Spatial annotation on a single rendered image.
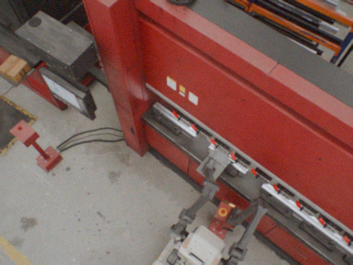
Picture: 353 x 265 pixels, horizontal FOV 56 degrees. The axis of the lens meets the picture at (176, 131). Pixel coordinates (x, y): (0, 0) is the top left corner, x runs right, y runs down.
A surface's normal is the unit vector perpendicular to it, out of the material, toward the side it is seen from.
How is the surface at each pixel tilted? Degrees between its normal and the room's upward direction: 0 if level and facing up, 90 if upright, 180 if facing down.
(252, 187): 0
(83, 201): 0
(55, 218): 0
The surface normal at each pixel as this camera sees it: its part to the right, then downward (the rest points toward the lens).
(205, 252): -0.43, 0.24
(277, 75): 0.01, -0.44
